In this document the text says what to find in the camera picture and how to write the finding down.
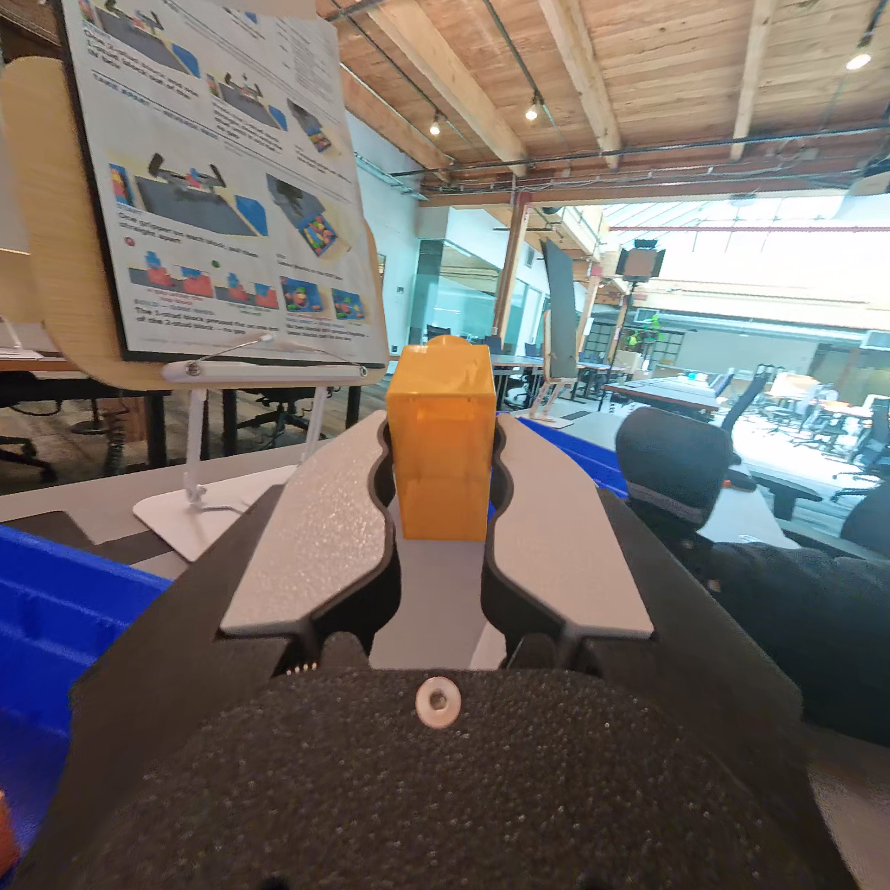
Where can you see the instruction sheet on white stand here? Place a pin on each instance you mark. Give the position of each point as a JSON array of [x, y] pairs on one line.
[[62, 278]]

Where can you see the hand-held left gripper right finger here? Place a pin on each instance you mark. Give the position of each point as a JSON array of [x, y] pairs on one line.
[[563, 549]]

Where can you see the yellow mega block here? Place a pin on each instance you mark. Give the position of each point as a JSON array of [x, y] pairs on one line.
[[441, 452]]

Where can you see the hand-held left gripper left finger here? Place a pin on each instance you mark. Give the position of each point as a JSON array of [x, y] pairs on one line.
[[313, 542]]

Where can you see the blue bin for built steps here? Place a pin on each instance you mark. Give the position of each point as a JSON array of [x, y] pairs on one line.
[[584, 459]]

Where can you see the printed instruction sheet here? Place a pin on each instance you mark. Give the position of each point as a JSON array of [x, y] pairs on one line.
[[208, 208]]

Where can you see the light grey garment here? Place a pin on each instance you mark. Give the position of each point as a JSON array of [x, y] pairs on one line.
[[855, 799]]

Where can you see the person's right forearm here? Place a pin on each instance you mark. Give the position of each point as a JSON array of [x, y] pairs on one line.
[[799, 612]]

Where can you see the wooden board stand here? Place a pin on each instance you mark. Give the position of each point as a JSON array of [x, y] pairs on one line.
[[556, 389]]

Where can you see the black flag panel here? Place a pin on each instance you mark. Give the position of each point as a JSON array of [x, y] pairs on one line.
[[560, 299]]

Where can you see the green potted plant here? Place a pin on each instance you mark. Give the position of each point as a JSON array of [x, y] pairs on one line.
[[646, 334]]

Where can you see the blue bin with block pile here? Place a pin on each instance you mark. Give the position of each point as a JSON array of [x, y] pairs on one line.
[[55, 626]]

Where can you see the LED panel light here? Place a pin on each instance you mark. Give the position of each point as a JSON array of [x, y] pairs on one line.
[[640, 261]]

